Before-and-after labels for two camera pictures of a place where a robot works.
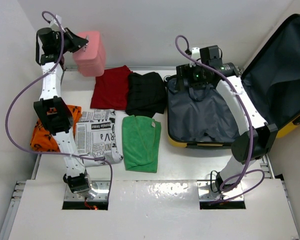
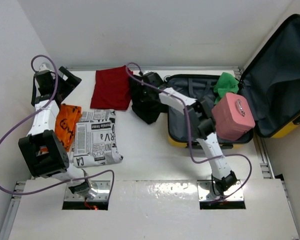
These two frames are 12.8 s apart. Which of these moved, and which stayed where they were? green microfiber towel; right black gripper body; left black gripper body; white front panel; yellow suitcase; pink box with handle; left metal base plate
Moved: green microfiber towel; pink box with handle; left black gripper body; right black gripper body
Stayed: yellow suitcase; white front panel; left metal base plate
